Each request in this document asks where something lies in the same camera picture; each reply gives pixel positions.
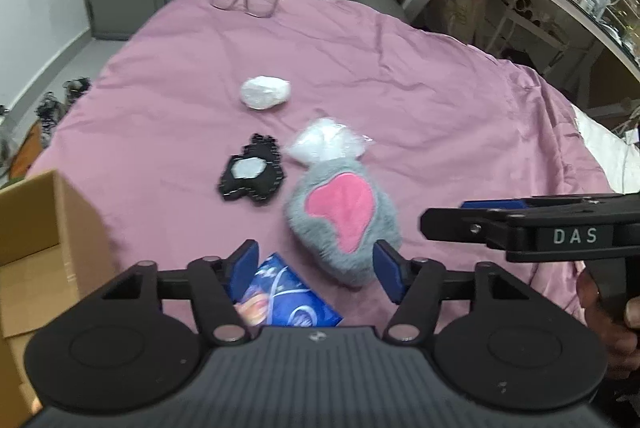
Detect grey sneaker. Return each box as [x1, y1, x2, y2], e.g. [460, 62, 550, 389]
[36, 92, 66, 149]
[62, 76, 92, 101]

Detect brown paper bag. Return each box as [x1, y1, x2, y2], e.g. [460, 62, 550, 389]
[432, 0, 488, 44]

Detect pink bedsheet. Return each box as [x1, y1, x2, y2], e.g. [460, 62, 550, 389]
[25, 0, 618, 329]

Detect black plush patch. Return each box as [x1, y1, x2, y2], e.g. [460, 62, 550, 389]
[216, 134, 287, 206]

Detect purple-framed glasses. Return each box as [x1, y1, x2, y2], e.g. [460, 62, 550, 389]
[210, 0, 286, 18]

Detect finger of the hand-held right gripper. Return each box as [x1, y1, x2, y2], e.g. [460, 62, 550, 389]
[460, 199, 531, 215]
[420, 207, 508, 249]

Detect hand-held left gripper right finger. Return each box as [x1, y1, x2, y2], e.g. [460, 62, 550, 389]
[374, 239, 533, 345]

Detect orange floor mat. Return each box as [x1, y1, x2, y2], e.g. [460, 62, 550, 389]
[7, 120, 48, 181]

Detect clear bag of white stuffing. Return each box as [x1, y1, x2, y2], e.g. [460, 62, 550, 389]
[286, 118, 375, 167]

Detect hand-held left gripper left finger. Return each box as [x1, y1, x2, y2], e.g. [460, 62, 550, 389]
[102, 239, 261, 346]

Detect white soft ball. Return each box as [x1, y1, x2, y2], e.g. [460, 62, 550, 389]
[240, 76, 292, 110]

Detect white pillow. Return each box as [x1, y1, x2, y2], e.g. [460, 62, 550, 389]
[570, 102, 640, 196]

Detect grey and pink plush toy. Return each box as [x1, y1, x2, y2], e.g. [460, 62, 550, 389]
[283, 155, 403, 291]

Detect blue tissue packet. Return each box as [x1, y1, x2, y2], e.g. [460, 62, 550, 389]
[225, 253, 343, 328]

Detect person's right hand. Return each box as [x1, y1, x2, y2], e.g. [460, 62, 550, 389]
[575, 268, 640, 379]

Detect cardboard box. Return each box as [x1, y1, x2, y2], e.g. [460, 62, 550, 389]
[0, 170, 118, 428]

